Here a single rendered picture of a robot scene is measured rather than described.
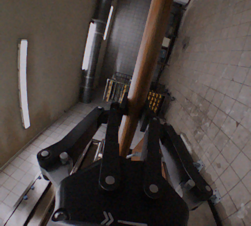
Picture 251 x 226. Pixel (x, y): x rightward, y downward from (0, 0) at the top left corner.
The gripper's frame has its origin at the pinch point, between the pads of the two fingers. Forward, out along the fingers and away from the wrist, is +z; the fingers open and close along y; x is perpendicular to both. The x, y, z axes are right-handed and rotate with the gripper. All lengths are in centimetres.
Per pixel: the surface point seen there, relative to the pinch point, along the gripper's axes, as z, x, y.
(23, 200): 14, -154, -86
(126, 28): 501, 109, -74
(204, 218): 19, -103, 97
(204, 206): 32, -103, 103
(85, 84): 287, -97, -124
